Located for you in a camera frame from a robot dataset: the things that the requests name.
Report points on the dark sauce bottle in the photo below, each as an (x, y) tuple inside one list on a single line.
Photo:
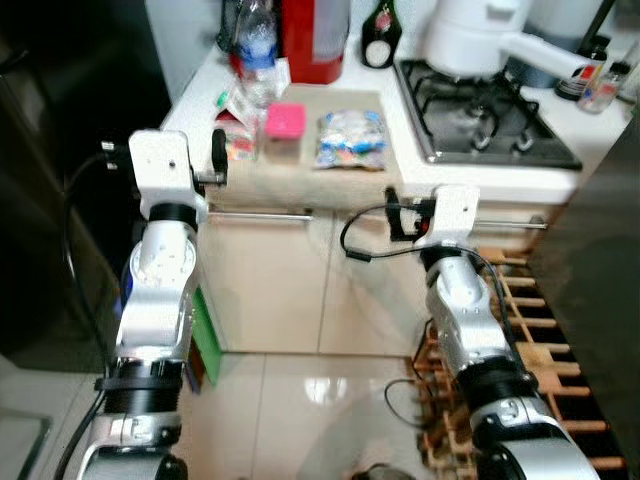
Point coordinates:
[(582, 72)]

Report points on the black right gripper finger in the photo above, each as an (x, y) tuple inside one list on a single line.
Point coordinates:
[(393, 212)]

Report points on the red container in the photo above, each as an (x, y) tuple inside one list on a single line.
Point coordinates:
[(315, 40)]

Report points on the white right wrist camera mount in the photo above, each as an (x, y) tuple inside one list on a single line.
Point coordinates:
[(452, 215)]

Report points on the dark fridge door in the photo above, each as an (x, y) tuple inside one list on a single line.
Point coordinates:
[(590, 300)]

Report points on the wooden slatted rack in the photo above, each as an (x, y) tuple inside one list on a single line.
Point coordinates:
[(545, 350)]

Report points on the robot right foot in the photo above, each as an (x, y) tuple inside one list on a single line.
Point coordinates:
[(375, 472)]

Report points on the white and green food packet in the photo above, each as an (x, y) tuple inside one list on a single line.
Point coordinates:
[(238, 115)]

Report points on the grey pot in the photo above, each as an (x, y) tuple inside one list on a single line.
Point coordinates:
[(560, 20)]

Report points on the small clear glass bottle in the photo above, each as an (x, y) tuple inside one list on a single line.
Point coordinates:
[(604, 90)]

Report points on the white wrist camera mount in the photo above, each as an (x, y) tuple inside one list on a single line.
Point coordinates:
[(452, 215), (165, 170)]

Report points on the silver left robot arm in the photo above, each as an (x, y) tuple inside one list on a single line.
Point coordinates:
[(155, 300)]

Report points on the beige cutting board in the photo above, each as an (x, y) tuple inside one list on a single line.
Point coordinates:
[(340, 175)]

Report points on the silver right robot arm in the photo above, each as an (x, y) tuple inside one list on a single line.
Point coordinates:
[(480, 340)]

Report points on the black appliance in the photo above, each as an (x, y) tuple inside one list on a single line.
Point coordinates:
[(50, 150)]

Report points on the clear plastic water bottle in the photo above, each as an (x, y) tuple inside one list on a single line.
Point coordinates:
[(257, 55)]

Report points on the cream kitchen base cabinet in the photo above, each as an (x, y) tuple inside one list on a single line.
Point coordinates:
[(300, 290)]

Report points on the steel gas stove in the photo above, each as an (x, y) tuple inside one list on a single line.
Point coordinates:
[(480, 125)]

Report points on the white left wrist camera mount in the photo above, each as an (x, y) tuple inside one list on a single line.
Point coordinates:
[(165, 170)]

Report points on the clear container with pink lid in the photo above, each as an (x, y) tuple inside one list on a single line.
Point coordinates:
[(285, 122)]

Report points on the green board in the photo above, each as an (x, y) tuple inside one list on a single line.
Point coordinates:
[(207, 340)]

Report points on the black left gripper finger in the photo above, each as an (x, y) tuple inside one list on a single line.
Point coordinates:
[(220, 155)]

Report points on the colourful snack bag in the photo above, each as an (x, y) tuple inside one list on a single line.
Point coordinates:
[(352, 140)]

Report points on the black bottle with red label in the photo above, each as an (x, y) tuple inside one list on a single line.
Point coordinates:
[(382, 35)]

